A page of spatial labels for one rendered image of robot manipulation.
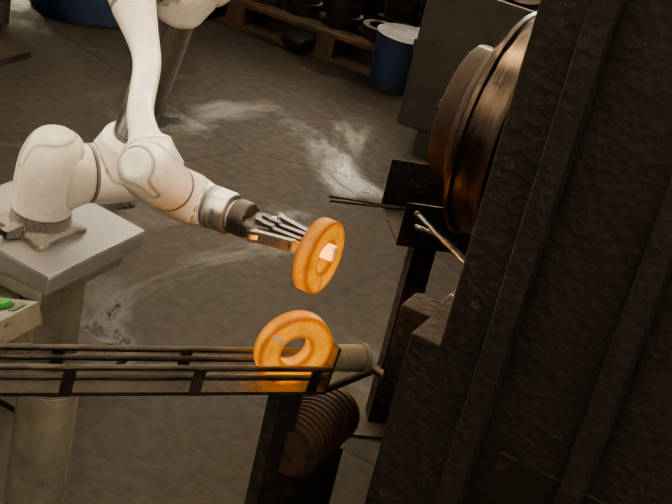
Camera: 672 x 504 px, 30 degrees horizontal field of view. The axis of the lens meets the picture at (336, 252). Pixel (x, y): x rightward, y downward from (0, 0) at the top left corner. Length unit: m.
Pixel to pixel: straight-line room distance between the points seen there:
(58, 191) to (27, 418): 0.81
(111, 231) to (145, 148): 0.94
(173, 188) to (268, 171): 2.40
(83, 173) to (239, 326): 0.86
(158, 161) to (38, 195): 0.80
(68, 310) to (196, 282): 0.71
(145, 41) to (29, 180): 0.59
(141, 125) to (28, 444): 0.67
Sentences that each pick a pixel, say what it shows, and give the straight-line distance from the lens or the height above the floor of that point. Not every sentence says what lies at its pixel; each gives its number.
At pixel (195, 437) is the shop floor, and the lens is 3.32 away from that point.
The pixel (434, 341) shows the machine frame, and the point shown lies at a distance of 2.22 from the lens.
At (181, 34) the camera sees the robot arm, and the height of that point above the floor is 1.01.
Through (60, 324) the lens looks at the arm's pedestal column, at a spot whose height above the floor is 0.16.
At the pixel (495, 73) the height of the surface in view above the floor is 1.27.
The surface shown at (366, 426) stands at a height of 0.01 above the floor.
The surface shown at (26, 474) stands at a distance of 2.61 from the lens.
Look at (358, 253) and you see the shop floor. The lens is 4.39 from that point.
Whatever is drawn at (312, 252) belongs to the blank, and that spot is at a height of 0.86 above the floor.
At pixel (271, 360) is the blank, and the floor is 0.69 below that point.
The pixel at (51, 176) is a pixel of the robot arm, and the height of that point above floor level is 0.60.
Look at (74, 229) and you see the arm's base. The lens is 3.29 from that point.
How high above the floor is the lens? 1.97
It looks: 27 degrees down
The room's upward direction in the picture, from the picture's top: 13 degrees clockwise
